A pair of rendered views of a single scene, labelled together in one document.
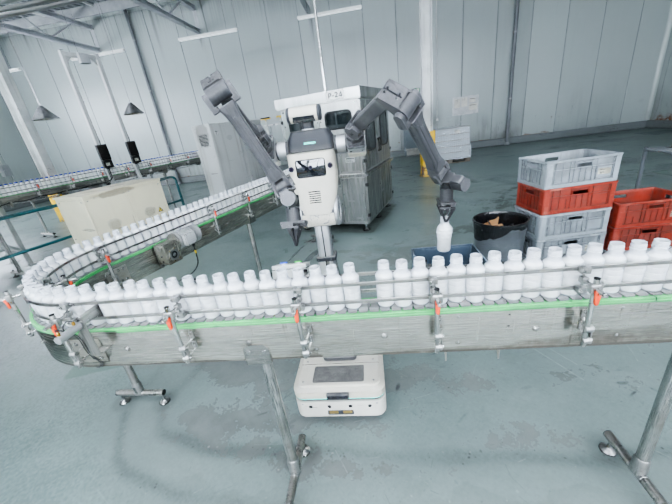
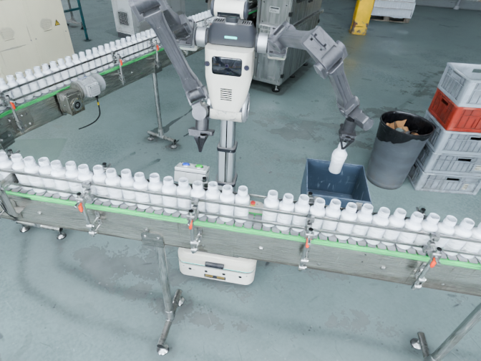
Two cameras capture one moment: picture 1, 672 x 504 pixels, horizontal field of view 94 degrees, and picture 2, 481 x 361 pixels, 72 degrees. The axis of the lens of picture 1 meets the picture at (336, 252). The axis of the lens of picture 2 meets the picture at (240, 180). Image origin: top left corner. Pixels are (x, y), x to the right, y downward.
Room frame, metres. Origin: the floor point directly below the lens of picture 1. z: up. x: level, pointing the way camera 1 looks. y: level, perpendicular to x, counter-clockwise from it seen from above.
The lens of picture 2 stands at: (0.00, -0.01, 1.98)
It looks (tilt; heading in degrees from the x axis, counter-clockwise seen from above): 39 degrees down; 359
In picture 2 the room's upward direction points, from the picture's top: 4 degrees clockwise
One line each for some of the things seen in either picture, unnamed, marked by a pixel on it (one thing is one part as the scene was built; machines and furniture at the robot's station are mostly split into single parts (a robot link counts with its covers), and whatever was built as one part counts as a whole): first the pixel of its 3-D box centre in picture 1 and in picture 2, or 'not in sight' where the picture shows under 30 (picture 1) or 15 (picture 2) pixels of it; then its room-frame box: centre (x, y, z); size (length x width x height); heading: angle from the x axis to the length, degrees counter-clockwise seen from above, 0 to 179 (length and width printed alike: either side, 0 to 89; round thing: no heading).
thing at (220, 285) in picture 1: (223, 294); (129, 187); (1.04, 0.43, 1.08); 0.06 x 0.06 x 0.17
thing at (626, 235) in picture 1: (629, 229); not in sight; (2.66, -2.76, 0.33); 0.61 x 0.41 x 0.22; 85
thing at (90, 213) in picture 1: (126, 228); (18, 38); (4.45, 2.94, 0.59); 1.10 x 0.62 x 1.18; 154
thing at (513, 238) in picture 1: (497, 250); (394, 152); (2.63, -1.49, 0.32); 0.45 x 0.45 x 0.64
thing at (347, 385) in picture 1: (341, 353); (224, 228); (1.63, 0.06, 0.24); 0.68 x 0.53 x 0.41; 172
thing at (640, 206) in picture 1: (635, 206); not in sight; (2.66, -2.77, 0.55); 0.61 x 0.41 x 0.22; 85
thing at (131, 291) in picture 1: (136, 300); (49, 175); (1.09, 0.79, 1.08); 0.06 x 0.06 x 0.17
